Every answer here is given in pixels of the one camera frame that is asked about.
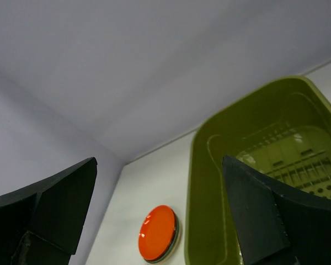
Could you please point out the olive green dish rack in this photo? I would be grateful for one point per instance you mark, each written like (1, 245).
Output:
(283, 130)

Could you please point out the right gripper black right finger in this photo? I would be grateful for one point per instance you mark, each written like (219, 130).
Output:
(276, 223)

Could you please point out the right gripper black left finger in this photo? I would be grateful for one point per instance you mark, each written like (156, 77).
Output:
(42, 223)

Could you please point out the orange plate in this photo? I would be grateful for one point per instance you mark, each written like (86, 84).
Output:
(156, 232)

